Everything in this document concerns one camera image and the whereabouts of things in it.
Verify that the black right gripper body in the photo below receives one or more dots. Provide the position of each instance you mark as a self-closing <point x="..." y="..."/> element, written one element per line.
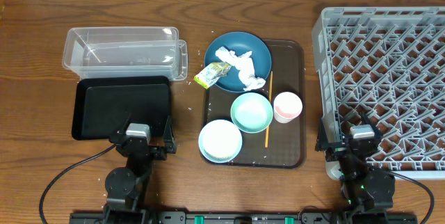
<point x="337" y="153"/>

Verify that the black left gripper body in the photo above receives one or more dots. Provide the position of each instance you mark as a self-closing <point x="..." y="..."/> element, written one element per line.
<point x="156" y="156"/>

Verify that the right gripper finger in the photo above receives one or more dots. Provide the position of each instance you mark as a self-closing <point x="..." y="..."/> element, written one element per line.
<point x="321" y="141"/>
<point x="367" y="121"/>

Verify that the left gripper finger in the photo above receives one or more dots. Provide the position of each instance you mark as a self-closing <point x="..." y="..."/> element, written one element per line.
<point x="168" y="137"/>
<point x="120" y="126"/>

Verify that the pink white cup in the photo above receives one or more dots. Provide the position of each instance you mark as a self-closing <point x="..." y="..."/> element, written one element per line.
<point x="286" y="107"/>

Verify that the mint green bowl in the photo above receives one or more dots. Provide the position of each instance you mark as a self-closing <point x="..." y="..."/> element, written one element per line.
<point x="251" y="112"/>

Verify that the yellow green snack wrapper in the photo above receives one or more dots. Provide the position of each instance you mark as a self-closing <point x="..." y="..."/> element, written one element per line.
<point x="212" y="73"/>

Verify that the white napkin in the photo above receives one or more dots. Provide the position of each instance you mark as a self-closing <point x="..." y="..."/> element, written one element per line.
<point x="244" y="65"/>

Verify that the dark blue plate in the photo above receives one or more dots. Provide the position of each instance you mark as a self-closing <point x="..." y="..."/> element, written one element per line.
<point x="240" y="43"/>

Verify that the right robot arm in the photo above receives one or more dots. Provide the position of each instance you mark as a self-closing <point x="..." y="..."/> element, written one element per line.
<point x="366" y="188"/>

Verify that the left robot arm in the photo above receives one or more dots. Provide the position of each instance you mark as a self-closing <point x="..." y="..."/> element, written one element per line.
<point x="126" y="185"/>

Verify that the grey dishwasher rack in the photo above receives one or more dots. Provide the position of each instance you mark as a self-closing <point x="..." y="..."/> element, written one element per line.
<point x="387" y="63"/>

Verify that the black plastic tray bin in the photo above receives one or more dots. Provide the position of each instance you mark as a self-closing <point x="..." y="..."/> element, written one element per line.
<point x="102" y="104"/>

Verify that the brown serving tray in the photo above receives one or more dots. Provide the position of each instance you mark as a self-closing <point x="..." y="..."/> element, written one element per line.
<point x="284" y="144"/>

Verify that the light blue rice bowl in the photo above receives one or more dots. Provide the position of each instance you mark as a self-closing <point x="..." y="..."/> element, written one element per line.
<point x="220" y="141"/>

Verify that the wooden chopstick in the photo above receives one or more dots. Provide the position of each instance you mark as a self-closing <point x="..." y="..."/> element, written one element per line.
<point x="270" y="101"/>

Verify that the clear plastic bin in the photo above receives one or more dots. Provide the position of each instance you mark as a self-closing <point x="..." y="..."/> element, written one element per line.
<point x="126" y="51"/>

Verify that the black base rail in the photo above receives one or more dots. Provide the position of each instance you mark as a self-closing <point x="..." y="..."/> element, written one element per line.
<point x="178" y="217"/>

